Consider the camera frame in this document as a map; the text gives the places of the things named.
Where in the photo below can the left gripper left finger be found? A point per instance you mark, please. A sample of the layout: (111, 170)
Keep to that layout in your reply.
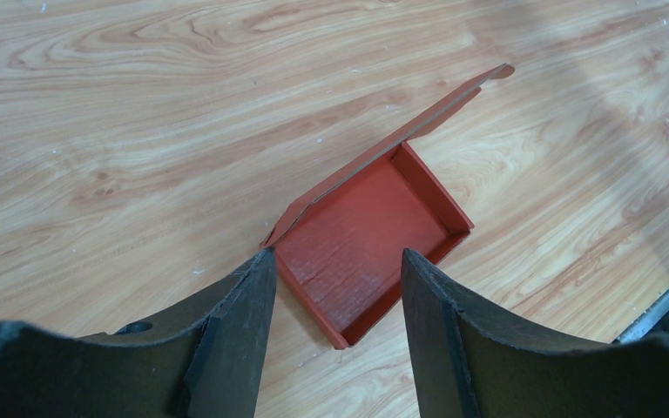
(201, 357)

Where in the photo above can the red paper box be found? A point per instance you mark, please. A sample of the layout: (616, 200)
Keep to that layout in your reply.
(339, 245)

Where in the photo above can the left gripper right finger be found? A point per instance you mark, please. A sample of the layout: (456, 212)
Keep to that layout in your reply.
(474, 358)

